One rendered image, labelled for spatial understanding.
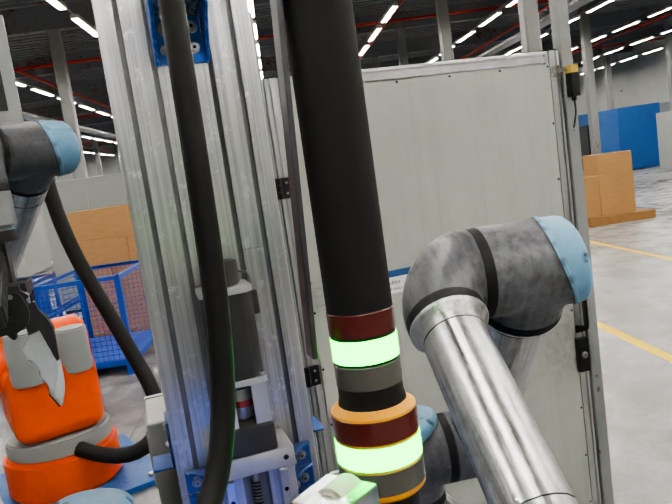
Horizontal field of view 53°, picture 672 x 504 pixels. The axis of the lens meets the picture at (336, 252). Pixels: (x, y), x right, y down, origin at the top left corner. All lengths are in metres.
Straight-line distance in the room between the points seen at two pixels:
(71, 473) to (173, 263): 3.22
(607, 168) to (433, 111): 10.50
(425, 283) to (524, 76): 1.84
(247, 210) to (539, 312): 0.54
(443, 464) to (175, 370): 0.47
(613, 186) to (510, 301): 12.01
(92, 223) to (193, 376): 7.26
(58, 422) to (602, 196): 10.33
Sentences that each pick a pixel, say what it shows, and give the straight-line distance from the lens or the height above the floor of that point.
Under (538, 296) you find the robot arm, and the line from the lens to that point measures 0.85.
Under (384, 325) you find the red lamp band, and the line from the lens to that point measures 0.32.
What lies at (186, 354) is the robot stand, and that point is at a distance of 1.18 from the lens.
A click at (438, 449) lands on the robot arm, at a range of 1.14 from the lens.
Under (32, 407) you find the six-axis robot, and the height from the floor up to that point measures 0.60.
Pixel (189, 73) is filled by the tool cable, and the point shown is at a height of 1.74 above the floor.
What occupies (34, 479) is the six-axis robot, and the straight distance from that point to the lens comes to 4.34.
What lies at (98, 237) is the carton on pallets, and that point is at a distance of 8.40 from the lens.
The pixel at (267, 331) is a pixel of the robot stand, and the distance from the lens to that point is 1.19.
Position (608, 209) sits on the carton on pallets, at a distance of 12.81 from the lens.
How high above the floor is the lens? 1.70
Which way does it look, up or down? 7 degrees down
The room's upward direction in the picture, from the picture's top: 8 degrees counter-clockwise
